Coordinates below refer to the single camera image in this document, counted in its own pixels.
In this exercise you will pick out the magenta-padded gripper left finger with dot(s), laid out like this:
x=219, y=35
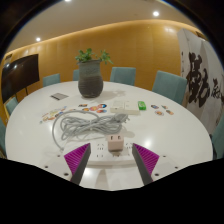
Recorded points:
x=78, y=158

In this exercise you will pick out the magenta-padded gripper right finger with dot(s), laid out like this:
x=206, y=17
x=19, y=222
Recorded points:
x=146, y=159

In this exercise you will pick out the pinkish white charger block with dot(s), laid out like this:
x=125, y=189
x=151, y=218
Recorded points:
x=115, y=143

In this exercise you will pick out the colourful round sticker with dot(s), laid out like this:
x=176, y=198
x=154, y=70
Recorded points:
x=164, y=107
x=170, y=112
x=159, y=113
x=154, y=106
x=82, y=105
x=94, y=108
x=102, y=106
x=86, y=109
x=101, y=111

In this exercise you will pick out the colourful sticker sheet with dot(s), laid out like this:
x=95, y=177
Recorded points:
x=53, y=114

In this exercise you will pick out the small green box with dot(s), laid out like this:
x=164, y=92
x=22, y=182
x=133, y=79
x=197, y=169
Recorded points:
x=142, y=106

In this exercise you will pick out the flat white box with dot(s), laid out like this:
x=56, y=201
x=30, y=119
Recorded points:
x=125, y=107

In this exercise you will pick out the small grey card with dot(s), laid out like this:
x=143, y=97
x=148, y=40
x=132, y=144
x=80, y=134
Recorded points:
x=59, y=96

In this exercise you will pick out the group of teal chairs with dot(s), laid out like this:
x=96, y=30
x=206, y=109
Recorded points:
x=170, y=85

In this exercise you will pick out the potted plant in grey vase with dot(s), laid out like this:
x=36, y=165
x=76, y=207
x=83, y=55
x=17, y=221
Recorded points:
x=90, y=78

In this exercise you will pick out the calligraphy folding screen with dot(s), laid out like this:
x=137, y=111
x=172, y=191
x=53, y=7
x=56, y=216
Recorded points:
x=203, y=83

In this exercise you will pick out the group of ceiling lights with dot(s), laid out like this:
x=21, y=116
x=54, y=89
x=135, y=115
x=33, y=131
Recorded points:
x=155, y=13

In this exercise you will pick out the black wall television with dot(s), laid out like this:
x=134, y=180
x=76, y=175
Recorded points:
x=20, y=76

